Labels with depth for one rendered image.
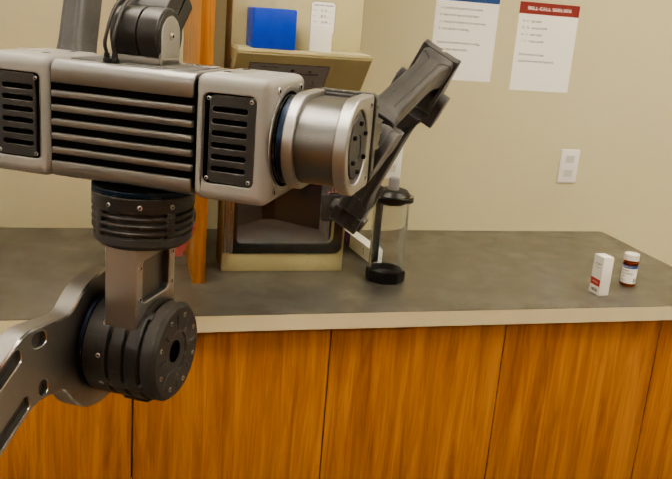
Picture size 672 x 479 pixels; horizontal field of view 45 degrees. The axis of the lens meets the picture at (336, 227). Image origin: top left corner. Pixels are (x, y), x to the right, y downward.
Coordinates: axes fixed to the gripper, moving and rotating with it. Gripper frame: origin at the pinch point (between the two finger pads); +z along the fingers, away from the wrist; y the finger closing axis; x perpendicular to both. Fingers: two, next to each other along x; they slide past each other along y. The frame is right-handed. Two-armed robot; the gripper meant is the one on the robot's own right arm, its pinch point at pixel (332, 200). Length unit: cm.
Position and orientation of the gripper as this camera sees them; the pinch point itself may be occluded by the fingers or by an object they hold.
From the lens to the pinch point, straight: 204.7
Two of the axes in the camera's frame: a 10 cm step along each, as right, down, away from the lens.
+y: -9.6, 0.0, -2.7
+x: -0.7, 9.7, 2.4
